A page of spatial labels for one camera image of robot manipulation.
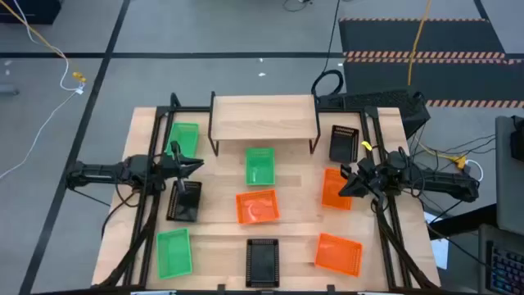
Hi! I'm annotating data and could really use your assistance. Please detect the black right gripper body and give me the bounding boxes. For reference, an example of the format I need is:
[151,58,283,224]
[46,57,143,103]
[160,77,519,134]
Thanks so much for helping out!
[355,157,388,198]

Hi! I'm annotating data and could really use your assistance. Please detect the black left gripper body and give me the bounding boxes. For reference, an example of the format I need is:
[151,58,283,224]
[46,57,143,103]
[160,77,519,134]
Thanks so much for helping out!
[160,152,183,181]

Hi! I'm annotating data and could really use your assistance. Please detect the orange plastic basket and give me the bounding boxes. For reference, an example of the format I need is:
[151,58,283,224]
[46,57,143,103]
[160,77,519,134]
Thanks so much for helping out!
[320,167,354,211]
[235,188,282,225]
[314,232,364,278]

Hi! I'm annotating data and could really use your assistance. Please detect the green plastic basket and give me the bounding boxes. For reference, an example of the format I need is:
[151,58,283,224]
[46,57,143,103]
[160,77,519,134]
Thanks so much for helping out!
[165,121,201,159]
[244,147,276,187]
[156,227,193,280]

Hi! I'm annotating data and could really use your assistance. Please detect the wooden shelf black metal legs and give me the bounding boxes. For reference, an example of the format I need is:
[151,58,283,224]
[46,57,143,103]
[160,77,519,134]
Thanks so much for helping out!
[207,91,322,157]

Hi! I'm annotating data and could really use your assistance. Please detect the black plastic basket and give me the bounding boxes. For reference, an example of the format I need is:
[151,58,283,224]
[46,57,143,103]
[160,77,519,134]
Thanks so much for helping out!
[245,238,281,288]
[328,125,360,164]
[165,179,203,223]

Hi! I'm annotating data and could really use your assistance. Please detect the black perforated computer case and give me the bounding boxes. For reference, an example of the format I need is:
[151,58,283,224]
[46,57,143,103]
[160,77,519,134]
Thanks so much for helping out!
[318,88,431,138]

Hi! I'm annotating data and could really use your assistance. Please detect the white sheet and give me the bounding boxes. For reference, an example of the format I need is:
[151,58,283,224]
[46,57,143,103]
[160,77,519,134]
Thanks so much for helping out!
[423,211,450,270]

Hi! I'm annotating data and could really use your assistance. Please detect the dark desk bar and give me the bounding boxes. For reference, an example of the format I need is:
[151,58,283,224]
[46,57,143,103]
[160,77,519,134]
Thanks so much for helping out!
[427,203,499,241]

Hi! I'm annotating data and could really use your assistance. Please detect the grey desk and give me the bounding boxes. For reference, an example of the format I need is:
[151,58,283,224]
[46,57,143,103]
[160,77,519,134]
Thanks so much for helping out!
[495,116,524,237]

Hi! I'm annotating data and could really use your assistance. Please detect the black desk device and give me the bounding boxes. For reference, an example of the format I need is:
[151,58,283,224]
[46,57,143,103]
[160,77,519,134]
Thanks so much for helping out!
[509,116,524,163]

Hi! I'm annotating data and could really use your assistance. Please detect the black hazard-striped floor mat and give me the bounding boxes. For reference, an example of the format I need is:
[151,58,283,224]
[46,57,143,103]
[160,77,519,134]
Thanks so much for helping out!
[338,16,524,109]

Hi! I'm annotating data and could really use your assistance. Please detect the backlit black keyboard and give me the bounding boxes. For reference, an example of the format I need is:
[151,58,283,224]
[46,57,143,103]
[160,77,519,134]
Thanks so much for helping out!
[486,240,524,295]

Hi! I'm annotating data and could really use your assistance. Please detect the dark cabinet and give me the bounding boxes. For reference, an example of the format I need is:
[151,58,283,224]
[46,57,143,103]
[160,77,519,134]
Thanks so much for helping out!
[0,0,63,25]

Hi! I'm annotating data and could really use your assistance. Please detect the black metal rig frame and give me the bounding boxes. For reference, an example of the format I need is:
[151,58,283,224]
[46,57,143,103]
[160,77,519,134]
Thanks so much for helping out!
[97,92,436,290]

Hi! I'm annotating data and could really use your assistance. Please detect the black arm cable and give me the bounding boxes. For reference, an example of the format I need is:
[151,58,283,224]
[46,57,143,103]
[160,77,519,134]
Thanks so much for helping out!
[101,188,139,241]

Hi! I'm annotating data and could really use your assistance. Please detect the yellow cable with plug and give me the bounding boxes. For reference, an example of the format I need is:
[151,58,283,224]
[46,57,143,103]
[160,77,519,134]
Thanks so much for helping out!
[412,134,468,170]

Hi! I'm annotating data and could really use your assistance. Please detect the white looped cable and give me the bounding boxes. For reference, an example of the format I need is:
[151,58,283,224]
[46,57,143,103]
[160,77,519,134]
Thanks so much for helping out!
[465,158,485,183]

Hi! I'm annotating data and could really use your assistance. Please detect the yellow floor cable with connector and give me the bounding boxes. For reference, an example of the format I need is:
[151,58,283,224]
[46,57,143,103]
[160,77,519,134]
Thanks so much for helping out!
[0,1,88,84]

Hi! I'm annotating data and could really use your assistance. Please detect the white floor cable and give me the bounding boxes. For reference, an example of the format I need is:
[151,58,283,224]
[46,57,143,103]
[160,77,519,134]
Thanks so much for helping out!
[0,0,86,180]

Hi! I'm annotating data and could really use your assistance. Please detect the yellow hanging cable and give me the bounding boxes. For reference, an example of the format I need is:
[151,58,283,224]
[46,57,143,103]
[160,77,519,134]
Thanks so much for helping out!
[407,0,432,87]

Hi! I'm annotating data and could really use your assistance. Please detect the thick black cable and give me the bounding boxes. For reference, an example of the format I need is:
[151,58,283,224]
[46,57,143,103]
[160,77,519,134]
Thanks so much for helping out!
[310,0,346,98]

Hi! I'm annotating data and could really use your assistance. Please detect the thin black cable loop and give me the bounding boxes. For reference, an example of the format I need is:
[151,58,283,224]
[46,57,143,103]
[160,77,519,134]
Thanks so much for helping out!
[282,0,313,13]

